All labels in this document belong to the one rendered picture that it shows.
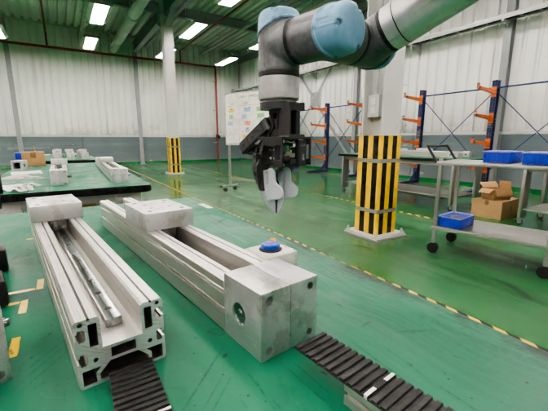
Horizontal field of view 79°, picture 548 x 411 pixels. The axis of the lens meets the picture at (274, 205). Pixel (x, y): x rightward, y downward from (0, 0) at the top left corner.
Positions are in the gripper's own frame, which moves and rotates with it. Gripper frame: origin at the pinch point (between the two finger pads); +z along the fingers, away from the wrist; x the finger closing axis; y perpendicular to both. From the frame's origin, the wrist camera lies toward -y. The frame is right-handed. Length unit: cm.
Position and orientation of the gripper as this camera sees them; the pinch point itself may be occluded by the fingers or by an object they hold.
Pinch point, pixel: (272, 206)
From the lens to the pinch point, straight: 67.5
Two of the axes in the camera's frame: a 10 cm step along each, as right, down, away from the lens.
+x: 7.9, -1.3, 6.0
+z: 0.1, 9.8, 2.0
